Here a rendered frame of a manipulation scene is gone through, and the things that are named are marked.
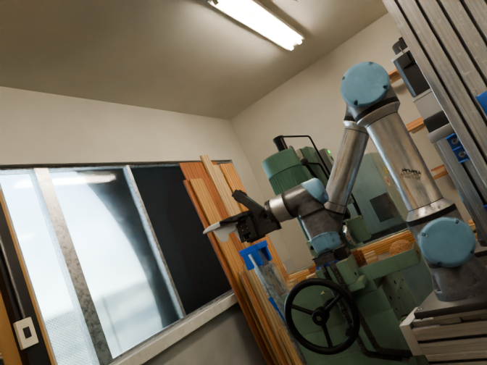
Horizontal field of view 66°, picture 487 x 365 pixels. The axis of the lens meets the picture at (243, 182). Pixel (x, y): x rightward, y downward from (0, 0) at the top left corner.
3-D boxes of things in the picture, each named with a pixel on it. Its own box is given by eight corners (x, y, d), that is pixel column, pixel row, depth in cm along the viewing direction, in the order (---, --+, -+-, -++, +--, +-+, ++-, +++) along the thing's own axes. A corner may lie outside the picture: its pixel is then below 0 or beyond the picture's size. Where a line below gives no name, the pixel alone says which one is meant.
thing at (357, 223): (352, 245, 183) (341, 223, 185) (355, 242, 189) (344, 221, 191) (370, 238, 179) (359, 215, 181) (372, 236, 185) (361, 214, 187)
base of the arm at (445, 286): (501, 273, 100) (483, 239, 102) (489, 295, 90) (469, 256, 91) (446, 284, 111) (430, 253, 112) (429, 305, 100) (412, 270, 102)
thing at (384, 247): (290, 287, 181) (287, 279, 182) (291, 285, 183) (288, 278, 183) (429, 236, 154) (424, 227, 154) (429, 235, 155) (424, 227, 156)
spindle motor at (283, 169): (282, 223, 174) (255, 163, 179) (293, 219, 189) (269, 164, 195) (315, 208, 166) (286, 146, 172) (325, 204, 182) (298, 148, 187)
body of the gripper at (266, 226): (238, 244, 105) (276, 227, 101) (228, 216, 107) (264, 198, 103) (249, 243, 112) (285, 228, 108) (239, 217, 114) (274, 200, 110)
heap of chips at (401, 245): (388, 257, 147) (384, 248, 148) (391, 250, 159) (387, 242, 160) (411, 248, 143) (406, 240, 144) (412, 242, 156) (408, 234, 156)
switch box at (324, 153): (327, 179, 200) (314, 152, 202) (330, 179, 209) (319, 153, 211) (337, 174, 197) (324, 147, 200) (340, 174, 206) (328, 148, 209)
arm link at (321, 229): (346, 240, 106) (329, 205, 108) (341, 246, 95) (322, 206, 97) (320, 250, 108) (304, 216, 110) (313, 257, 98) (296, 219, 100)
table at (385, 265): (277, 316, 157) (272, 303, 158) (299, 295, 185) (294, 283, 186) (421, 269, 133) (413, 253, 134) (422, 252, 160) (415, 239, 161)
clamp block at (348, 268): (322, 293, 148) (313, 271, 150) (330, 284, 161) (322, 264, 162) (357, 281, 142) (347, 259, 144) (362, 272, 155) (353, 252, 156)
